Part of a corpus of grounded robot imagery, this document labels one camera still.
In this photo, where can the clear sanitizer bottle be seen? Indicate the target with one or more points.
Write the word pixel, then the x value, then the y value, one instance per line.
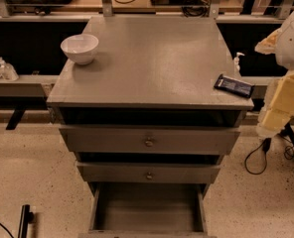
pixel 8 71
pixel 236 60

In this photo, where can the black coiled cables shelf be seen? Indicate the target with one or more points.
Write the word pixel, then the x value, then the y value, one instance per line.
pixel 195 8

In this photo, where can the dark blue rxbar wrapper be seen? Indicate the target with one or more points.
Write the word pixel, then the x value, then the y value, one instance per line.
pixel 234 86

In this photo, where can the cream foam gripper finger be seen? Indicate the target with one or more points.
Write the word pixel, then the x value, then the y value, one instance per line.
pixel 267 45
pixel 278 106

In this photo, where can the grey open bottom drawer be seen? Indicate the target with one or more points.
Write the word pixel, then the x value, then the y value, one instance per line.
pixel 147 210

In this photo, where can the grey top drawer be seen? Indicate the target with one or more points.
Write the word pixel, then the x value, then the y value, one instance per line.
pixel 150 140

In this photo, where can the grey wooden drawer cabinet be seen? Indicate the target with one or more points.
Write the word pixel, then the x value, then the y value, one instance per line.
pixel 150 71

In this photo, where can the white ceramic bowl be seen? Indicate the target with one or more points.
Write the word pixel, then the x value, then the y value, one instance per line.
pixel 81 48

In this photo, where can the black post bottom left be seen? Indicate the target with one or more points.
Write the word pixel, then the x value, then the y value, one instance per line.
pixel 27 217

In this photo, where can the clear sanitizer bottle left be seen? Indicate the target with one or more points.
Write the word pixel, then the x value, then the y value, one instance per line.
pixel 8 71

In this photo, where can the clear sanitizer bottle right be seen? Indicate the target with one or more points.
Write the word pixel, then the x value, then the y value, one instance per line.
pixel 236 60

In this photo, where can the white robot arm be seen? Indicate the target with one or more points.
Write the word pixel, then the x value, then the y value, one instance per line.
pixel 284 51

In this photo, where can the grey middle drawer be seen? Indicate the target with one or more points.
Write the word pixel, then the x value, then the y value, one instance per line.
pixel 157 173

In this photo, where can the black bracket left floor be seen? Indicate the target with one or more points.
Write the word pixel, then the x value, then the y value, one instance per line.
pixel 15 118

